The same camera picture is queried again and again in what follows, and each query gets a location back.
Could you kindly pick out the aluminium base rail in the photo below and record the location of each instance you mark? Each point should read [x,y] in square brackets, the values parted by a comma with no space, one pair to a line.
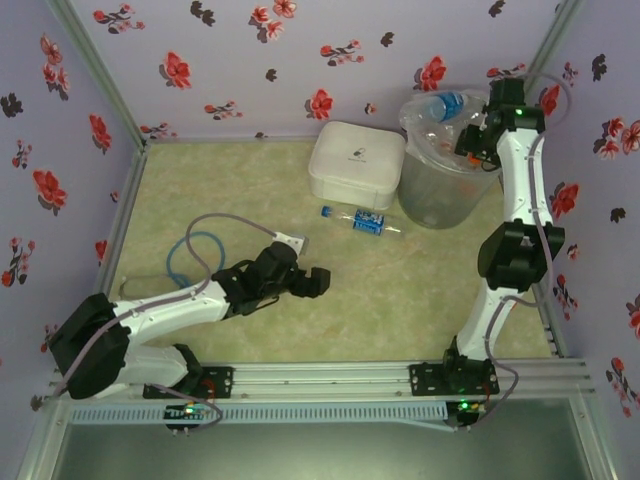
[325,380]

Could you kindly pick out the aluminium side rail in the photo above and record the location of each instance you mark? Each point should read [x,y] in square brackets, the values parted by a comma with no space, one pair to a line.
[117,235]
[552,325]

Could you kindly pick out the clear bottle blue cap label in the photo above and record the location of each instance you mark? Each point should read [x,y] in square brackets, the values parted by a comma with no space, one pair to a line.
[367,220]

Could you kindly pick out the aluminium corner post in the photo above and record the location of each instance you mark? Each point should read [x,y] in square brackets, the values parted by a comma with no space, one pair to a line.
[550,45]
[95,70]

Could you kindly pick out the grey metal panel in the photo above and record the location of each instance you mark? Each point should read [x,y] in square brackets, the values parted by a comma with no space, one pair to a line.
[300,455]

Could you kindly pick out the white square lidded box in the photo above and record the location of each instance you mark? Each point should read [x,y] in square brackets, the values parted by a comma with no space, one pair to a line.
[357,160]

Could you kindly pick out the blue label bottle white cap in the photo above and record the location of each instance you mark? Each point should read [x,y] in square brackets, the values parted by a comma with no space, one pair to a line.
[450,104]

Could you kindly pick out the translucent grey bin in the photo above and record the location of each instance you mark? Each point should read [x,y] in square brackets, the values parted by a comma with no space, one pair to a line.
[435,200]

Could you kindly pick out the small circuit board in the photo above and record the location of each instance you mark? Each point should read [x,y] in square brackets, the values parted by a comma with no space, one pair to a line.
[467,407]
[187,411]

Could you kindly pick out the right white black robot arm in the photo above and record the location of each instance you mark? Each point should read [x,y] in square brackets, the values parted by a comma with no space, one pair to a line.
[520,175]

